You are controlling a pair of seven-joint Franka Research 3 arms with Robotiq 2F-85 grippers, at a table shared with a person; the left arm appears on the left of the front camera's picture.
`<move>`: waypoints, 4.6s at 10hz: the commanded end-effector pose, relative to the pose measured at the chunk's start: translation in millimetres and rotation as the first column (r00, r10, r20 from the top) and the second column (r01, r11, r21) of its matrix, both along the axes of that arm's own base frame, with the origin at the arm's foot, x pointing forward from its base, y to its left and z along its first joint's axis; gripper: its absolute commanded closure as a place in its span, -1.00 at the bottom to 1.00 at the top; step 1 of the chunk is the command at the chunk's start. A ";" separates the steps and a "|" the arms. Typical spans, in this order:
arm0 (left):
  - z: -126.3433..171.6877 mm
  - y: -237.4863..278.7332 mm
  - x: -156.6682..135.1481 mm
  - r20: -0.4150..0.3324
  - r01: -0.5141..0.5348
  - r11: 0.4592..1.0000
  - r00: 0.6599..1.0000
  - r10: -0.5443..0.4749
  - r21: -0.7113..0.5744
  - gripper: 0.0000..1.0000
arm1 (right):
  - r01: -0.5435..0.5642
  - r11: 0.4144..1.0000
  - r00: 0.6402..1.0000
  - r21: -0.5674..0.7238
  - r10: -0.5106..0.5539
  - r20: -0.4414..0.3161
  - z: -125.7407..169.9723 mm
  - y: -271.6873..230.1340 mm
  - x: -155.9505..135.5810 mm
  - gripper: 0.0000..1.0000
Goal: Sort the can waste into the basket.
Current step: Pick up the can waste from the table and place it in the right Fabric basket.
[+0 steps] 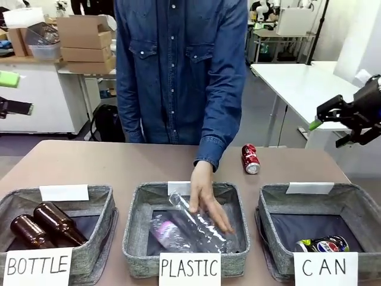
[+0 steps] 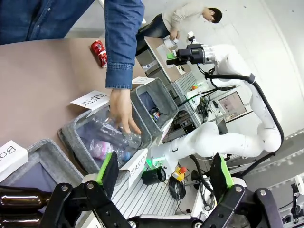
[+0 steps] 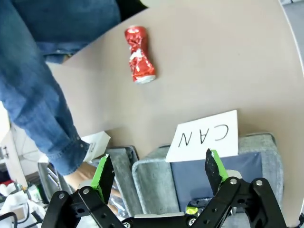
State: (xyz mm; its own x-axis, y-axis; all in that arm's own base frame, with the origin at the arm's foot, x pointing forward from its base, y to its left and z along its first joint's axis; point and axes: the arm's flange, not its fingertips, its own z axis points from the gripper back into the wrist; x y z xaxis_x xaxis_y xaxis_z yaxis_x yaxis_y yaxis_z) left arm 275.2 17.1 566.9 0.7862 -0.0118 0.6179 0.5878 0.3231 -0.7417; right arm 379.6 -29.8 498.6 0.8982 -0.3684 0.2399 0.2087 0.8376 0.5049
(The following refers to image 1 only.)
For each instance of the clear plastic bottle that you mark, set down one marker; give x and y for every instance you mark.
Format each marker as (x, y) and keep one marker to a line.
(190, 220)

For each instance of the blank white basket card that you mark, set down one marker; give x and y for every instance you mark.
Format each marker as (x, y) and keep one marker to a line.
(309, 188)
(178, 188)
(64, 192)

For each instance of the open cardboard box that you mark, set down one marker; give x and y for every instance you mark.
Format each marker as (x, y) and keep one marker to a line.
(83, 37)

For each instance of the closed flat cardboard box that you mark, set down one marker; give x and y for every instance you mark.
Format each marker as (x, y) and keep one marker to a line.
(84, 54)
(89, 66)

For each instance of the person in black clothes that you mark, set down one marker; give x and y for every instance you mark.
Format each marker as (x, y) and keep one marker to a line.
(89, 7)

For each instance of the metal frame table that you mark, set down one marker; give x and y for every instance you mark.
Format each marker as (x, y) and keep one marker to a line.
(282, 37)

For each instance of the white paper sign CAN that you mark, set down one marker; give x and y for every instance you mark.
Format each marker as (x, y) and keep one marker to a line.
(326, 268)

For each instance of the person's left forearm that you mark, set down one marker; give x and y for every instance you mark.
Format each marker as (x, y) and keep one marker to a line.
(220, 134)

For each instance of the small brown cardboard box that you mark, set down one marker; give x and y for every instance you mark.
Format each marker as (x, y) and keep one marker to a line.
(16, 41)

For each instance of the plastic bottle purple label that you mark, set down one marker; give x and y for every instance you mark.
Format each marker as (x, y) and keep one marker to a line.
(166, 233)

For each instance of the white foam block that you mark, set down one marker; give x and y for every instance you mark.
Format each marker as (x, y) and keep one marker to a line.
(23, 18)

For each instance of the white box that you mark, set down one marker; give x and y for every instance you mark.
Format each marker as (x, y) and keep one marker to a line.
(294, 21)

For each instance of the brown glass bottle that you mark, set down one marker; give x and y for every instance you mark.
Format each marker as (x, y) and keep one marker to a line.
(59, 222)
(29, 232)

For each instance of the person's right forearm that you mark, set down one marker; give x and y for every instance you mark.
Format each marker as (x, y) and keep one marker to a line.
(131, 119)

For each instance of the large white table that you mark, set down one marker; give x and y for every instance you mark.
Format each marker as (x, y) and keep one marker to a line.
(297, 86)

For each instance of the person in denim shirt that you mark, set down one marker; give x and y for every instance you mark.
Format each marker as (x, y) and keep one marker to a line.
(172, 74)

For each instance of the red soda can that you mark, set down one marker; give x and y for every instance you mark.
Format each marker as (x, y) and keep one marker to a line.
(250, 159)

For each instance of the grey fabric basket plastic sign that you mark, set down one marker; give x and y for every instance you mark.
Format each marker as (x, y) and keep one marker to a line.
(140, 208)

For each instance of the crushed blue pepsi can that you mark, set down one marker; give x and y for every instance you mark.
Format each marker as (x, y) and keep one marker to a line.
(324, 245)

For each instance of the white cabinet wooden top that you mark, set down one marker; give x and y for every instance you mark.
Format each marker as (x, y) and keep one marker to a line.
(44, 95)

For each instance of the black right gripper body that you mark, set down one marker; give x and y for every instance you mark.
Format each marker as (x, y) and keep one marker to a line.
(367, 110)

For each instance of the black tripod pole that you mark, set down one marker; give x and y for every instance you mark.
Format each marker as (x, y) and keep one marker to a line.
(321, 24)

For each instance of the person's left hand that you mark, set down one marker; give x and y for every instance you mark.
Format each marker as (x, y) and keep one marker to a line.
(205, 193)

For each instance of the white paper sign PLASTIC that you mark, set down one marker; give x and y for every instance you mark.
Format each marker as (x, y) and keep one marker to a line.
(190, 268)

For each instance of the white paper sign BOTTLE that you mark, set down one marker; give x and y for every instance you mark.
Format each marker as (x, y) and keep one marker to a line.
(38, 265)

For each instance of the clear plastic bin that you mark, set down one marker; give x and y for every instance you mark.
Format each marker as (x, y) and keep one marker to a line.
(44, 44)

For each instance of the black backpack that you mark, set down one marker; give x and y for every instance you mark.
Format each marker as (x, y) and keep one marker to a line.
(107, 125)

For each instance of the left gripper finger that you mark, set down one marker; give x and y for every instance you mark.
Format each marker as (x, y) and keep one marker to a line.
(18, 108)
(9, 79)

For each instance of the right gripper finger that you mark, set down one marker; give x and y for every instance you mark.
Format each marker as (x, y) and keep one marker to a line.
(349, 137)
(329, 111)

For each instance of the grey fabric basket can sign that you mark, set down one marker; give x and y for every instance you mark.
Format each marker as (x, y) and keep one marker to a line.
(279, 262)

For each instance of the grey fabric basket bottle sign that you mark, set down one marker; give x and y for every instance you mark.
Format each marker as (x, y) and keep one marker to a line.
(98, 256)

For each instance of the small white table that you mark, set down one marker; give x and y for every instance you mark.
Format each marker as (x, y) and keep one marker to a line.
(95, 76)

